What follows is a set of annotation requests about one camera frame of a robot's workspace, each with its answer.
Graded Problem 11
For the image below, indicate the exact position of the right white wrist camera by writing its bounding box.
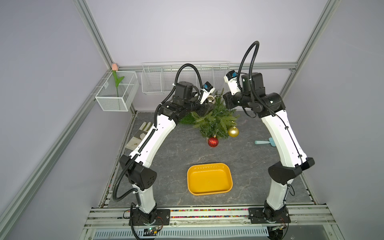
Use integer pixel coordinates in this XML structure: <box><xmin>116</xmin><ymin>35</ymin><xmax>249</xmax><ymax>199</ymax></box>
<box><xmin>224</xmin><ymin>70</ymin><xmax>241</xmax><ymax>96</ymax></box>

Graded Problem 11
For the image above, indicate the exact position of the gold ball ornament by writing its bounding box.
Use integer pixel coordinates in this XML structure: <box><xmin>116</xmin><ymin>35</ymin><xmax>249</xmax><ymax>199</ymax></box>
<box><xmin>228</xmin><ymin>126</ymin><xmax>240</xmax><ymax>138</ymax></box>

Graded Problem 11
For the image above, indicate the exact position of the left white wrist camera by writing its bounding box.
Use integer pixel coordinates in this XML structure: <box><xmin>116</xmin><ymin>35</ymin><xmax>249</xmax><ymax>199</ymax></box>
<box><xmin>200</xmin><ymin>82</ymin><xmax>216</xmax><ymax>105</ymax></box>

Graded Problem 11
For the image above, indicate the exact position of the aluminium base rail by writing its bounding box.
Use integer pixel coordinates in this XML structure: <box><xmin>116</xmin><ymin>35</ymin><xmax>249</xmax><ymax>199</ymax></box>
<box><xmin>80</xmin><ymin>205</ymin><xmax>344</xmax><ymax>240</ymax></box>

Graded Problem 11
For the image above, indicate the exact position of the small green christmas tree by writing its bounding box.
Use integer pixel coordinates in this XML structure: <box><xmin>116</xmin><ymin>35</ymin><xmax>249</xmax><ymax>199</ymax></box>
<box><xmin>180</xmin><ymin>92</ymin><xmax>238</xmax><ymax>141</ymax></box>

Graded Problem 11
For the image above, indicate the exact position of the silver ball ornament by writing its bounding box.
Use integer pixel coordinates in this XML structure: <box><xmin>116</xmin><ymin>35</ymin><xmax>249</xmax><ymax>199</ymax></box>
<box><xmin>207</xmin><ymin>95</ymin><xmax>216</xmax><ymax>105</ymax></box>

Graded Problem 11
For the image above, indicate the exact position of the small green circuit board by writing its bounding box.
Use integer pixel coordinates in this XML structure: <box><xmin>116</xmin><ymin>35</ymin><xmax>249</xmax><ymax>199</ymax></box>
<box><xmin>143</xmin><ymin>228</ymin><xmax>158</xmax><ymax>237</ymax></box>

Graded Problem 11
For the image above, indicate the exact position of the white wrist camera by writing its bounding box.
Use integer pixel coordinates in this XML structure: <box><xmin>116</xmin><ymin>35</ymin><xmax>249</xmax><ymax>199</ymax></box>
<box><xmin>200</xmin><ymin>82</ymin><xmax>216</xmax><ymax>105</ymax></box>
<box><xmin>224</xmin><ymin>70</ymin><xmax>241</xmax><ymax>96</ymax></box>

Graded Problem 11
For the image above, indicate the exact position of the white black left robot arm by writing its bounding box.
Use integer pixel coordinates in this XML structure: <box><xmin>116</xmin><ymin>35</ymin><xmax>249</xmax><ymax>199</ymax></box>
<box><xmin>112</xmin><ymin>63</ymin><xmax>215</xmax><ymax>225</ymax></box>

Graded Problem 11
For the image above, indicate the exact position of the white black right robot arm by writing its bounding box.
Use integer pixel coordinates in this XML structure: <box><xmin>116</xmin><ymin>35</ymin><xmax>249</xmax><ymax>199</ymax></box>
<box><xmin>223</xmin><ymin>41</ymin><xmax>315</xmax><ymax>223</ymax></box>

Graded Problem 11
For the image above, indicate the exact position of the yellow plastic tray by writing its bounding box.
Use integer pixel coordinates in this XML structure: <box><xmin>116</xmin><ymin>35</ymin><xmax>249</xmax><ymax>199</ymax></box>
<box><xmin>187</xmin><ymin>163</ymin><xmax>233</xmax><ymax>196</ymax></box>

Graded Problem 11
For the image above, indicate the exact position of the red ball ornament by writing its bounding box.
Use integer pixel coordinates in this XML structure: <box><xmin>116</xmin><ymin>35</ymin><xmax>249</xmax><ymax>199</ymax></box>
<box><xmin>207</xmin><ymin>136</ymin><xmax>219</xmax><ymax>148</ymax></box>

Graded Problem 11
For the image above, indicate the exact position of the teal plastic scoop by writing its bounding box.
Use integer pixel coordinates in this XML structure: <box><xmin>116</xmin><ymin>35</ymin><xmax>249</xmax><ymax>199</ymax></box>
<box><xmin>255</xmin><ymin>138</ymin><xmax>276</xmax><ymax>147</ymax></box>

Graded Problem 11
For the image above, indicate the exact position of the small white mesh basket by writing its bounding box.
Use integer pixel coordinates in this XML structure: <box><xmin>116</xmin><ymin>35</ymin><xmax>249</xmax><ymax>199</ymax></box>
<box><xmin>95</xmin><ymin>71</ymin><xmax>139</xmax><ymax>112</ymax></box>

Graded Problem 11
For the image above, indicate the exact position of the pink artificial tulip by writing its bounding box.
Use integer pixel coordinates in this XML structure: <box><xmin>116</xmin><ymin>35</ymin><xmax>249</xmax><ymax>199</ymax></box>
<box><xmin>112</xmin><ymin>63</ymin><xmax>125</xmax><ymax>97</ymax></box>

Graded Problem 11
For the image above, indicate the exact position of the long white wire basket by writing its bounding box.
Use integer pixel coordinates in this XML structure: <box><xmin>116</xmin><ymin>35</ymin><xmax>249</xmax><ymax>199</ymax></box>
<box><xmin>141</xmin><ymin>61</ymin><xmax>231</xmax><ymax>95</ymax></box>

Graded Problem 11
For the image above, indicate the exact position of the cream work glove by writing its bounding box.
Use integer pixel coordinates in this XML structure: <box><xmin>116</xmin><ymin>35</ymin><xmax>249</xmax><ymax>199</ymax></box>
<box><xmin>125</xmin><ymin>122</ymin><xmax>153</xmax><ymax>151</ymax></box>

